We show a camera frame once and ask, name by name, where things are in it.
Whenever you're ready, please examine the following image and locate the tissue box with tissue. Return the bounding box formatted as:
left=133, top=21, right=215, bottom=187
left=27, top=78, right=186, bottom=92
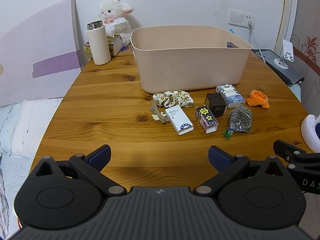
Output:
left=84, top=35, right=124, bottom=59

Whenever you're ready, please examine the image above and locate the white plush lamb toy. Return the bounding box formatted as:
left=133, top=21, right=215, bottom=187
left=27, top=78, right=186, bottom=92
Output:
left=99, top=0, right=133, bottom=46

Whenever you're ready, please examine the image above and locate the white bed pillow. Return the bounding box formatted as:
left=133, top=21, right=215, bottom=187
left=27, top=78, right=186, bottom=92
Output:
left=0, top=97, right=63, bottom=159

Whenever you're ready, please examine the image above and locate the white thermos bottle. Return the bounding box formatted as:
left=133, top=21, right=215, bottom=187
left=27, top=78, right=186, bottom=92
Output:
left=87, top=20, right=111, bottom=65

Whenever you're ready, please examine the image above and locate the floral fabric scrunchie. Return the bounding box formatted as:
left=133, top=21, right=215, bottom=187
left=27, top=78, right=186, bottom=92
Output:
left=152, top=90, right=194, bottom=108

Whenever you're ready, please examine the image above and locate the blue white tissue pack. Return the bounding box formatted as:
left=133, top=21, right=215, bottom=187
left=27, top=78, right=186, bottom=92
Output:
left=216, top=84, right=245, bottom=108

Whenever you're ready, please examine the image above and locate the white small box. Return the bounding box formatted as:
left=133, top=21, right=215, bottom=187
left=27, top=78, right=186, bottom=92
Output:
left=165, top=105, right=194, bottom=135

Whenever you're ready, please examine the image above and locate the purple floral table mat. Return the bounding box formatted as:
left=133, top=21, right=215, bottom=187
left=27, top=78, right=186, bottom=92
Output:
left=226, top=41, right=238, bottom=48

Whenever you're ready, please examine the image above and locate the orange sock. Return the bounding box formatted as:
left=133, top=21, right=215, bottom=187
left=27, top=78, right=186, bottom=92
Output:
left=246, top=90, right=270, bottom=109

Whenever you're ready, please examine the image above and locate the dark grey tablet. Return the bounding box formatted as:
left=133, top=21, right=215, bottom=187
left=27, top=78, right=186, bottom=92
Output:
left=253, top=49, right=304, bottom=85

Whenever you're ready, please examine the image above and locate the black cube box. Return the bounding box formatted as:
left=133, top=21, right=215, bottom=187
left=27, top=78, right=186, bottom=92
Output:
left=205, top=93, right=227, bottom=118

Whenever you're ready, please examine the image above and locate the black star patterned box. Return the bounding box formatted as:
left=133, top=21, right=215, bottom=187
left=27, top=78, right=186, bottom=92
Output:
left=195, top=105, right=219, bottom=133

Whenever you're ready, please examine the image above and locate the beige plastic storage bin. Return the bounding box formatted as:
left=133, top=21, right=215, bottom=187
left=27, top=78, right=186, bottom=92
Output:
left=131, top=25, right=252, bottom=94

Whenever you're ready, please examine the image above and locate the white wall switch socket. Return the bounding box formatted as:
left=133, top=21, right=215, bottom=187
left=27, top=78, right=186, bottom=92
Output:
left=228, top=9, right=255, bottom=29

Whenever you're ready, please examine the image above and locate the white round device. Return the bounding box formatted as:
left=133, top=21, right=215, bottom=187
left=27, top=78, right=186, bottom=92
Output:
left=300, top=114, right=320, bottom=153

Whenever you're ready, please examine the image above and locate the white power cable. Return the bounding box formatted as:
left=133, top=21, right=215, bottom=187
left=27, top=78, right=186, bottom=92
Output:
left=247, top=20, right=266, bottom=60

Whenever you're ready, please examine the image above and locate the lilac headboard panel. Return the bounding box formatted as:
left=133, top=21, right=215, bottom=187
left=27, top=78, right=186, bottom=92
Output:
left=1, top=0, right=83, bottom=106

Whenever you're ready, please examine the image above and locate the white phone stand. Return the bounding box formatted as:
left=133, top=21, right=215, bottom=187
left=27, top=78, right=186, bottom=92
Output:
left=274, top=40, right=294, bottom=69

